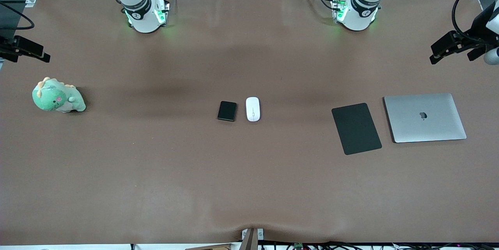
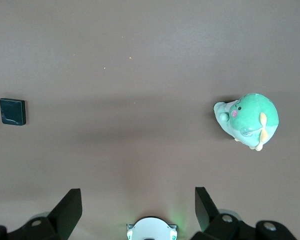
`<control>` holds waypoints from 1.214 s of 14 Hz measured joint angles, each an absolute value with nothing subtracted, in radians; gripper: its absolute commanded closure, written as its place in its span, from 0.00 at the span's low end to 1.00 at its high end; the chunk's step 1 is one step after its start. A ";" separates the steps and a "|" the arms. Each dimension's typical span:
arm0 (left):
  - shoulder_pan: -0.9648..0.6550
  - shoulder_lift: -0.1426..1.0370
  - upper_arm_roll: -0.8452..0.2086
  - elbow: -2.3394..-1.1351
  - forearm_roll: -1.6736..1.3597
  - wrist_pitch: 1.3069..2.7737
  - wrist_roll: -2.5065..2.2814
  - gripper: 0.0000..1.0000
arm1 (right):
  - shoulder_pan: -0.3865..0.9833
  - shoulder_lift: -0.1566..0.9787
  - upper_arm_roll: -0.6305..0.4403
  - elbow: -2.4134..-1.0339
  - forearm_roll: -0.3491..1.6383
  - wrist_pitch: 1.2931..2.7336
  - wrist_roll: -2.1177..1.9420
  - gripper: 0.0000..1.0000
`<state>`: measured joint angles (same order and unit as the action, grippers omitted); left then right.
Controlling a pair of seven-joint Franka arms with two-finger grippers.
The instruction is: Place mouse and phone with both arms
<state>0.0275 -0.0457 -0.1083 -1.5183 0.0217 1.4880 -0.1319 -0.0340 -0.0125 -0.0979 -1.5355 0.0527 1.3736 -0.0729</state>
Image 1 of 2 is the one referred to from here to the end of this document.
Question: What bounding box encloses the black mouse pad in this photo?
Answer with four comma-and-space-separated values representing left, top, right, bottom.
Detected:
331, 103, 382, 155

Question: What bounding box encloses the black phone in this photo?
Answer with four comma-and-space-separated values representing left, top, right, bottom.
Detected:
217, 101, 237, 122

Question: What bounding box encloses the green dinosaur plush toy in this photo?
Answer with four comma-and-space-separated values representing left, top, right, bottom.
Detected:
32, 77, 87, 113

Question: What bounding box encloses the white computer mouse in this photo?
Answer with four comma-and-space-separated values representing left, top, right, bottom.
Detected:
246, 97, 261, 122

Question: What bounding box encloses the metal camera bracket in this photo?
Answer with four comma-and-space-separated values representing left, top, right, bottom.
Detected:
241, 228, 264, 250

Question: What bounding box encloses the silver laptop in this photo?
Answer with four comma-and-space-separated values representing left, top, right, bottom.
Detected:
384, 93, 467, 144

